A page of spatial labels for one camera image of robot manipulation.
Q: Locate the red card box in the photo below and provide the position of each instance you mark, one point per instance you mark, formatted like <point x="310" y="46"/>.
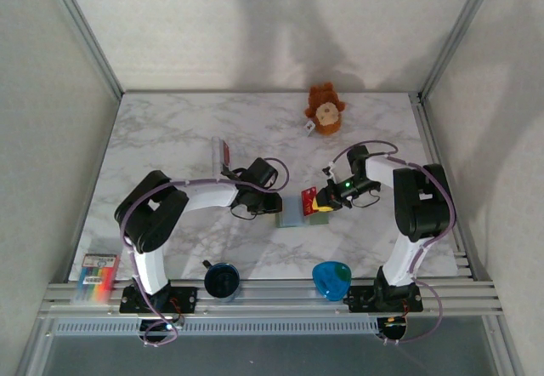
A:
<point x="309" y="201"/>

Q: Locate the green card holder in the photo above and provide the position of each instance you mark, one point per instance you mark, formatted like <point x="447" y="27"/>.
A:
<point x="297" y="218"/>

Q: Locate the red credit card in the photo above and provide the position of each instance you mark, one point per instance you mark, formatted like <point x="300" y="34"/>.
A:
<point x="226" y="152"/>

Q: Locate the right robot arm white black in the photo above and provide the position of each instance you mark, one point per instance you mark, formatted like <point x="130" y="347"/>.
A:
<point x="421" y="206"/>

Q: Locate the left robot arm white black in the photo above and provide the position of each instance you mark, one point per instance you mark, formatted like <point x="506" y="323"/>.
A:
<point x="208" y="195"/>

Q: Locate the white plush toy tag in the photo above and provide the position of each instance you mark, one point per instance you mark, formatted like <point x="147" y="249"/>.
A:
<point x="308" y="128"/>

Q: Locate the bright blue bowl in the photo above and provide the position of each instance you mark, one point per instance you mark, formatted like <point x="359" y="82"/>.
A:
<point x="332" y="280"/>

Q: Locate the brown plush monkey toy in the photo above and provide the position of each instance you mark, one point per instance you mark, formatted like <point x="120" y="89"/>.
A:
<point x="325" y="114"/>

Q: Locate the dark blue cup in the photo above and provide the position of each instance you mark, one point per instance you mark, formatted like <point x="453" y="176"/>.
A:
<point x="222" y="282"/>

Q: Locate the colourful marker pack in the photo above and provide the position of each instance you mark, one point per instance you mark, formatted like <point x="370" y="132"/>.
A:
<point x="98" y="278"/>

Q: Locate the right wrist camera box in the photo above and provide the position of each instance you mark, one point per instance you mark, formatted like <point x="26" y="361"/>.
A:
<point x="331" y="174"/>

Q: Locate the aluminium side frame rail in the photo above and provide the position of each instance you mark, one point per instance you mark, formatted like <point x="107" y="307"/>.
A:
<point x="425" y="129"/>

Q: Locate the aluminium front frame rail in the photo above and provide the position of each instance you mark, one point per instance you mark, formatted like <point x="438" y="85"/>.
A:
<point x="276" y="303"/>

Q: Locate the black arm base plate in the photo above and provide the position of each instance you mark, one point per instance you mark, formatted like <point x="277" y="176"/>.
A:
<point x="187" y="297"/>
<point x="359" y="299"/>

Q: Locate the aluminium frame post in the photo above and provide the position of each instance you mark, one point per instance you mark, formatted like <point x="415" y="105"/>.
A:
<point x="459" y="31"/>
<point x="85" y="31"/>

